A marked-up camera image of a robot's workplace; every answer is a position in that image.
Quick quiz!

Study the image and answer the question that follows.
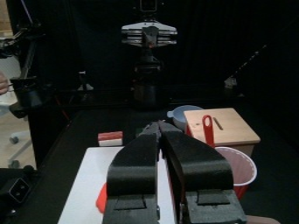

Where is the red plastic cup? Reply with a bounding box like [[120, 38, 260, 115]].
[[213, 146, 257, 200]]

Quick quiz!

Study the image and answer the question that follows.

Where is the blue-grey bowl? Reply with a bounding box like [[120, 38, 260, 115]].
[[165, 104, 204, 130]]

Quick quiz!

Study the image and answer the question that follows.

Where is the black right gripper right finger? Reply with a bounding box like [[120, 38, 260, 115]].
[[159, 120, 248, 224]]

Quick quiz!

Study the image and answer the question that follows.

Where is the black equipment stand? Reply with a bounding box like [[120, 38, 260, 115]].
[[8, 25, 44, 117]]

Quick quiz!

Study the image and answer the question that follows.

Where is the red wooden framed box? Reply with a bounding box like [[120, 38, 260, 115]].
[[183, 108, 261, 157]]

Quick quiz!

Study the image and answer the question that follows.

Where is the person's hand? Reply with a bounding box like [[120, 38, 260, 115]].
[[0, 71, 9, 95]]

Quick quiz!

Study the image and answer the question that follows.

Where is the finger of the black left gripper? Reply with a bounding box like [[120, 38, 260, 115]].
[[141, 26, 152, 49], [149, 26, 160, 49]]

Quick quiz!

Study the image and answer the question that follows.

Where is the small painted toy block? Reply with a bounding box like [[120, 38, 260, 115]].
[[97, 130, 124, 147]]

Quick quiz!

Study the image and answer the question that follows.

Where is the grey frame clamp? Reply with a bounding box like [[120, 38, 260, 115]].
[[77, 71, 94, 92], [223, 74, 239, 90]]

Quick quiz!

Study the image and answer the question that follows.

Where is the white rolling chair base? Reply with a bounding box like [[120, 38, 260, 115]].
[[0, 128, 33, 170]]

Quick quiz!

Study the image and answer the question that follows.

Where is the white cutting board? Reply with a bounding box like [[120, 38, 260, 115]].
[[57, 146, 179, 224]]

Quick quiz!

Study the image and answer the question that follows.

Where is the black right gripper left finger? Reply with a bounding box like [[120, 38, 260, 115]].
[[101, 122, 161, 224]]

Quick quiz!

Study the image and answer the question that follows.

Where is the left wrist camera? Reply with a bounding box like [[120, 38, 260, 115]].
[[138, 0, 159, 12]]

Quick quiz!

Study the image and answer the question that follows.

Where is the red play dough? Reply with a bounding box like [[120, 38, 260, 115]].
[[96, 183, 108, 214]]

